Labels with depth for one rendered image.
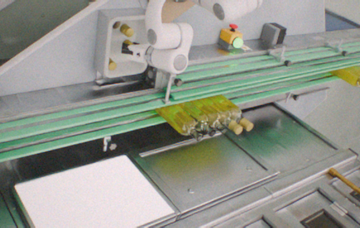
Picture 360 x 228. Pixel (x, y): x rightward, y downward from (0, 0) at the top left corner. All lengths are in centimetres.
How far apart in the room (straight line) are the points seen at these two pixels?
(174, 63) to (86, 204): 51
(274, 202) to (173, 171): 38
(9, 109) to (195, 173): 67
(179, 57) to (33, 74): 52
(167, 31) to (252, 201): 65
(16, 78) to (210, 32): 83
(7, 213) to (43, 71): 48
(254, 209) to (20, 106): 85
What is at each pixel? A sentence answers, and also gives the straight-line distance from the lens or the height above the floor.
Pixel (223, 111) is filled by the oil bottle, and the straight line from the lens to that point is 158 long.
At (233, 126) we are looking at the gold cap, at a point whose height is 114.
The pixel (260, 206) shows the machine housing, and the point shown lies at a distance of 148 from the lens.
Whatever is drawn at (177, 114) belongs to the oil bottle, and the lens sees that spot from 150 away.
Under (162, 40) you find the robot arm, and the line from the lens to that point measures 119.
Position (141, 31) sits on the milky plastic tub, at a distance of 153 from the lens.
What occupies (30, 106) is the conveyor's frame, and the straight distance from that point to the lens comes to 140.
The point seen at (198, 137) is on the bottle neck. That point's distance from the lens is 145.
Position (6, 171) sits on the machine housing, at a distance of 149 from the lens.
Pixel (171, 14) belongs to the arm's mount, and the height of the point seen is 77.
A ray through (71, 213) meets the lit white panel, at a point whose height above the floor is 118.
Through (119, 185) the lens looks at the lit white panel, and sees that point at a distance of 138.
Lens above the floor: 198
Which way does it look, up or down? 39 degrees down
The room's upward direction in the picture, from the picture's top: 131 degrees clockwise
